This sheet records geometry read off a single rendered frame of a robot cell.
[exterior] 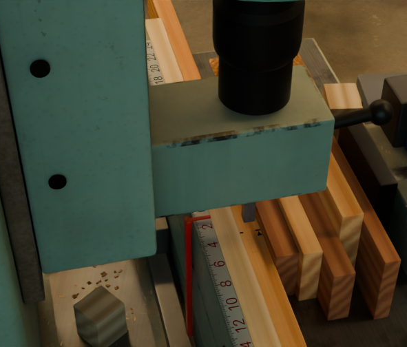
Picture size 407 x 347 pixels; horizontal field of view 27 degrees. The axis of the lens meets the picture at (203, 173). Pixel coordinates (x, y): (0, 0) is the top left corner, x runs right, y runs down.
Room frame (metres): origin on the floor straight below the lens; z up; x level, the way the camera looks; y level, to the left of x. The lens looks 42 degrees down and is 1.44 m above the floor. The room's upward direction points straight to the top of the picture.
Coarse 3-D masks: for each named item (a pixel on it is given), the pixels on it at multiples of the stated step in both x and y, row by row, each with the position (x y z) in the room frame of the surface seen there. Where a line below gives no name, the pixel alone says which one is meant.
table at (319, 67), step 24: (312, 48) 0.81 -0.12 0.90; (312, 72) 0.76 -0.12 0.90; (168, 216) 0.59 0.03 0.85; (192, 264) 0.49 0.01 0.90; (192, 288) 0.49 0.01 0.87; (312, 312) 0.43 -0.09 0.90; (360, 312) 0.43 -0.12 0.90; (312, 336) 0.41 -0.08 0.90; (336, 336) 0.41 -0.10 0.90; (360, 336) 0.41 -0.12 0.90; (384, 336) 0.41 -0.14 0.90
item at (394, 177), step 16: (352, 128) 0.55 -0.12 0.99; (352, 144) 0.54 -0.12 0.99; (368, 144) 0.53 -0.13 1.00; (352, 160) 0.53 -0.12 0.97; (368, 160) 0.51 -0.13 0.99; (384, 160) 0.51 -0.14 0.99; (368, 176) 0.50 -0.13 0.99; (384, 176) 0.49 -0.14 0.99; (400, 176) 0.53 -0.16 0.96; (368, 192) 0.50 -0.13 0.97; (384, 192) 0.48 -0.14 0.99; (384, 208) 0.48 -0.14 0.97; (384, 224) 0.48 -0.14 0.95
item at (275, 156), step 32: (160, 96) 0.49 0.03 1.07; (192, 96) 0.49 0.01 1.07; (320, 96) 0.49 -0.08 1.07; (160, 128) 0.46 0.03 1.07; (192, 128) 0.46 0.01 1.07; (224, 128) 0.46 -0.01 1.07; (256, 128) 0.46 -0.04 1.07; (288, 128) 0.46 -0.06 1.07; (320, 128) 0.47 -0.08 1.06; (160, 160) 0.44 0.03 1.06; (192, 160) 0.44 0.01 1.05; (224, 160) 0.45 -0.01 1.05; (256, 160) 0.45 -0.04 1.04; (288, 160) 0.46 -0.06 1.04; (320, 160) 0.47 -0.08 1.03; (160, 192) 0.44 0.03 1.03; (192, 192) 0.44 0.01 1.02; (224, 192) 0.45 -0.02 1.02; (256, 192) 0.46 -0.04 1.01; (288, 192) 0.46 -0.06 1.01
